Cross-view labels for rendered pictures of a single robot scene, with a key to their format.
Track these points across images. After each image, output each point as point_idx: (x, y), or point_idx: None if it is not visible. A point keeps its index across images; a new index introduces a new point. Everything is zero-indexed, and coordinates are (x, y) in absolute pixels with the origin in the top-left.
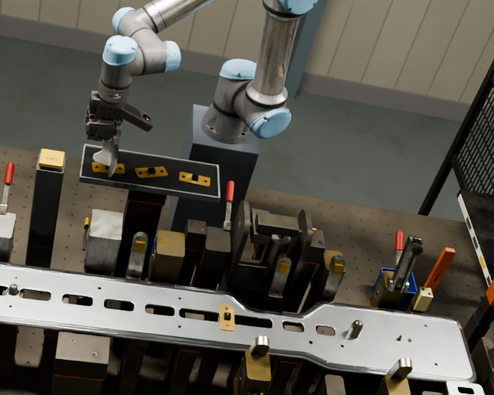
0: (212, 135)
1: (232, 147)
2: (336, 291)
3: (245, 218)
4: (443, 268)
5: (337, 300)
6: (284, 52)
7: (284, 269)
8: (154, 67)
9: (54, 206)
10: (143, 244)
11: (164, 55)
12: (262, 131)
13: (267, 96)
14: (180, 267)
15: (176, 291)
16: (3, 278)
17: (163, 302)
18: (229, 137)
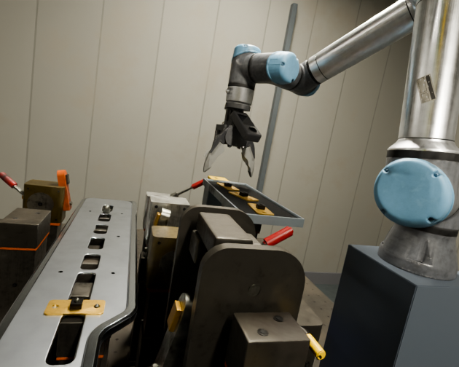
0: (379, 250)
1: (388, 266)
2: None
3: (202, 204)
4: None
5: None
6: (428, 52)
7: (170, 318)
8: (257, 64)
9: None
10: (157, 215)
11: (270, 54)
12: (381, 194)
13: (403, 140)
14: (151, 255)
15: (124, 271)
16: (119, 210)
17: (104, 263)
18: (391, 253)
